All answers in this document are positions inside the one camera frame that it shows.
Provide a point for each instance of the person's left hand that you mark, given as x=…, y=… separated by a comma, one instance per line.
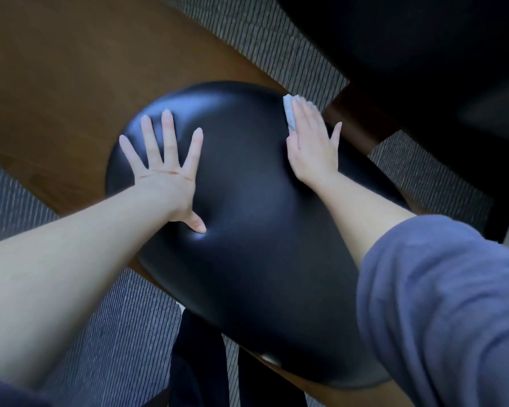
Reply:
x=165, y=178

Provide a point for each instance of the person's right hand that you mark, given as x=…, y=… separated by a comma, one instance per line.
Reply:
x=314, y=152

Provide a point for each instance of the light blue cleaning cloth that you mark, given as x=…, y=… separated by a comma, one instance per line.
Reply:
x=289, y=112

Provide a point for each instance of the wooden chair with black cushion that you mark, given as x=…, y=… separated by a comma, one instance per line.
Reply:
x=258, y=250

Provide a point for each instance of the person's right forearm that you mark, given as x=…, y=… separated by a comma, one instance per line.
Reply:
x=365, y=216

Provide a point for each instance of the person's left forearm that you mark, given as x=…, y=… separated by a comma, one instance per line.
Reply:
x=68, y=283

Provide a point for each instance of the black trousers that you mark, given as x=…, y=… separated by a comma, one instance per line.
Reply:
x=199, y=364

